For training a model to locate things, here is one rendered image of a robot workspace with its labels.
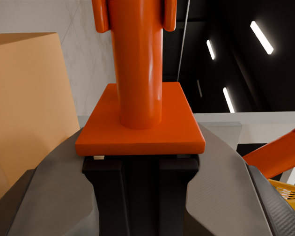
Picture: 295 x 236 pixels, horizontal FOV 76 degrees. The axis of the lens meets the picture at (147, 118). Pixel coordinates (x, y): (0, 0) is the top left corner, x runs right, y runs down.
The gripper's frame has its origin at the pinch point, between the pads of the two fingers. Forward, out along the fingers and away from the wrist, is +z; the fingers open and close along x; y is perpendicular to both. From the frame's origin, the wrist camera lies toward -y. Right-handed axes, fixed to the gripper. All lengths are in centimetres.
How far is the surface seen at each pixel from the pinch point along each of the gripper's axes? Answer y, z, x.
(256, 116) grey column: 56, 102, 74
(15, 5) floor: -15, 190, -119
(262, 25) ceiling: 21, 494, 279
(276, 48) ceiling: 64, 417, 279
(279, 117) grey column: 56, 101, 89
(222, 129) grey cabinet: 56, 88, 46
